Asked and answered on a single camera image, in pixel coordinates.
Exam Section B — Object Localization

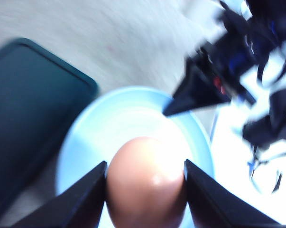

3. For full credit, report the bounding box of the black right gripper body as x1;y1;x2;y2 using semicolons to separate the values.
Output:
200;0;277;105

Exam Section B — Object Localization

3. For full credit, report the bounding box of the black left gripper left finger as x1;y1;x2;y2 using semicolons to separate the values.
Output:
14;161;108;228

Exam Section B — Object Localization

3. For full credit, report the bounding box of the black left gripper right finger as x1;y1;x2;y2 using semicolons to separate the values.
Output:
184;159;283;228

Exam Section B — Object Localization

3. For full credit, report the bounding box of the brown egg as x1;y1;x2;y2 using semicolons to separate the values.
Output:
105;136;187;228

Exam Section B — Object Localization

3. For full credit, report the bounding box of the light blue plate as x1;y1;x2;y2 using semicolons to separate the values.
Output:
56;87;215;195

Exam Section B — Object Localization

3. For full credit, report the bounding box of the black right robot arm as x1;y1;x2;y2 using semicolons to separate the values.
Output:
163;0;286;151

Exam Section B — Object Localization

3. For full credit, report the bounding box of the dark green tray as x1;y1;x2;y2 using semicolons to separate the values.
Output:
0;38;99;221

